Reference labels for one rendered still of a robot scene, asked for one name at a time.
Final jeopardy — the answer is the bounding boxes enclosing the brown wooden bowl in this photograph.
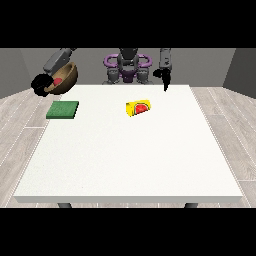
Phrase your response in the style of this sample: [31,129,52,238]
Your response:
[44,61,79,95]

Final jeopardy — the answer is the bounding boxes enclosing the green square pad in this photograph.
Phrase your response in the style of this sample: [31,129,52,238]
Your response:
[45,100,80,120]

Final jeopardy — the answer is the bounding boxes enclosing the yellow cup with melon print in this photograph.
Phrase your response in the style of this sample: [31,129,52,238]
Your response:
[125,98,152,118]

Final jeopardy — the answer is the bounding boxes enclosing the grey robot trunk purple rings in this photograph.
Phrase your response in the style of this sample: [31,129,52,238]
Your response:
[101,48,155,86]

